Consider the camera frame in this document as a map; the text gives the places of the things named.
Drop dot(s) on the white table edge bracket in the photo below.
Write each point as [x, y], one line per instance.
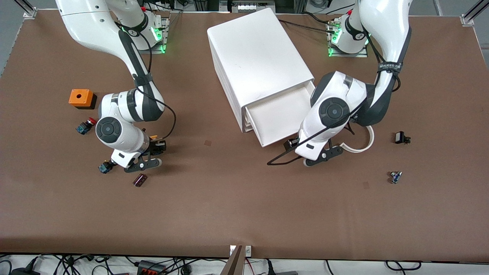
[248, 251]

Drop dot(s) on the green push button switch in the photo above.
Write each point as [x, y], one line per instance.
[104, 168]

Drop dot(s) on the black power adapter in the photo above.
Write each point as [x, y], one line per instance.
[23, 272]

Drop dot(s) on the orange box with hole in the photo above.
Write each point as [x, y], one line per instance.
[79, 97]

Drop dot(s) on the white lowest cabinet drawer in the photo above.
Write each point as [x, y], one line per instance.
[249, 129]

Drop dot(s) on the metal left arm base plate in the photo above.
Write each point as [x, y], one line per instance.
[357, 55]

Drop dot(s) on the white drawer cabinet housing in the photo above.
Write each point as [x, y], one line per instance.
[256, 53]

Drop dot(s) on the aluminium corner profile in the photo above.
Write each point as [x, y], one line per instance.
[471, 15]
[27, 9]

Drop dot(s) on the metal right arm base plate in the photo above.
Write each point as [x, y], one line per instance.
[162, 49]

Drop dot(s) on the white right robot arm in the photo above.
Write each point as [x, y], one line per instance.
[110, 130]

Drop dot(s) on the small chrome valve fitting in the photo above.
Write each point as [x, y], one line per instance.
[395, 177]

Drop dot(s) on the grey camera stand post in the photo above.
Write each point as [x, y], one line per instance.
[233, 265]

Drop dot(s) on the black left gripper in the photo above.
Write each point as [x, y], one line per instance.
[291, 144]

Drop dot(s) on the white middle cabinet drawer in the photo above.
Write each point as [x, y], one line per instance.
[248, 121]

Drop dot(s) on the dark purple capacitor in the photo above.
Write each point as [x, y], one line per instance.
[140, 180]

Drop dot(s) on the black orange power strip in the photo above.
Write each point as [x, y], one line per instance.
[151, 269]

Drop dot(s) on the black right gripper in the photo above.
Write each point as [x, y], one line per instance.
[155, 147]

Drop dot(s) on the red push button switch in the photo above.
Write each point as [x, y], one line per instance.
[85, 126]

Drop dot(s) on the white curved plastic bracket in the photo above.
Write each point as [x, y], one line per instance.
[368, 145]

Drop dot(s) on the grey connector device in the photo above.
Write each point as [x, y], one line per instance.
[248, 7]

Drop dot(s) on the white highest cabinet drawer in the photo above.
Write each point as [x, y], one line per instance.
[275, 118]

